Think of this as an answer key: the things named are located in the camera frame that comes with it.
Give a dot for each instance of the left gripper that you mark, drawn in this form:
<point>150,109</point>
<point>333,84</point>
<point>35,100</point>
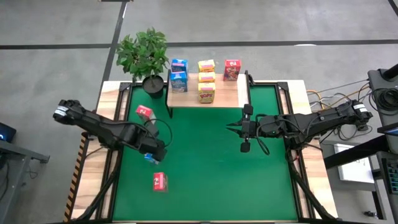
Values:
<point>154,148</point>

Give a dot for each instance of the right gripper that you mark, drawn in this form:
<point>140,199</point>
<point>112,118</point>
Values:
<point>250,128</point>

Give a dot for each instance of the blue Rice Krispies cereal box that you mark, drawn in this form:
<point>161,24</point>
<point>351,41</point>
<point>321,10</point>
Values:
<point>178,82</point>
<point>179,65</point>
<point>150,159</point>

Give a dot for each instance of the red Froot Loops cereal box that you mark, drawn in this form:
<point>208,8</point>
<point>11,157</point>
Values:
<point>159,181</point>
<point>143,111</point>
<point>232,70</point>

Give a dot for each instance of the yellow Corn Pops cereal box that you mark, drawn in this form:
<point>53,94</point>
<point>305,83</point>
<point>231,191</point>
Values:
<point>206,65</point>
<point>206,93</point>
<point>206,76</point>

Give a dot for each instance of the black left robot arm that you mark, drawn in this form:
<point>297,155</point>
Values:
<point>93,124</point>

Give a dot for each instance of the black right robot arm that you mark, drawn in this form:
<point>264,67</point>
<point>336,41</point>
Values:
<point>311,123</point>

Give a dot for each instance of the wooden shelf stand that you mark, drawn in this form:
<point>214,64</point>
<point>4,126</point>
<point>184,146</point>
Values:
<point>227,93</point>

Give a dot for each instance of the green table mat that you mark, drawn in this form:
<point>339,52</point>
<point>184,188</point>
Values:
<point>217,186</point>

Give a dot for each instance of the yellow black hazard tape strip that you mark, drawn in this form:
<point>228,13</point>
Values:
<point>74,180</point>

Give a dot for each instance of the green plant in black pot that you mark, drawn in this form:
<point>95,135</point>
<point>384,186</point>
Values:
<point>143,56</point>

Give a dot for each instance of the white paper sheet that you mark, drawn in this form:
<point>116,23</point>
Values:
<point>354,171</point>

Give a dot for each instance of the grey side desk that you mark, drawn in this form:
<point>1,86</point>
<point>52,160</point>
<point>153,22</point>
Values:
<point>18,152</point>

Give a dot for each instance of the dark workstation desk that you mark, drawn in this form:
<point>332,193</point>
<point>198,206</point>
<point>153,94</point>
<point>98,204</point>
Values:
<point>377,84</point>

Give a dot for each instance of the dark device with blue light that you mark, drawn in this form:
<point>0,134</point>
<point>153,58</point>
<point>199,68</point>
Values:
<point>6,130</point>

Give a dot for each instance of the computer monitor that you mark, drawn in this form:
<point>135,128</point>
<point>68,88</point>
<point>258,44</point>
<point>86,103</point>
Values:
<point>388,130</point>

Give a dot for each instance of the small black floor object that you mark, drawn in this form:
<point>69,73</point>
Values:
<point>370,214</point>

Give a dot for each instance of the black keyboard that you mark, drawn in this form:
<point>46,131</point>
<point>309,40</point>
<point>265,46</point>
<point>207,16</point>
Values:
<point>393,174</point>

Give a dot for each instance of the black metal rig frame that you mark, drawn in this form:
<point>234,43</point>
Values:
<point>282,86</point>

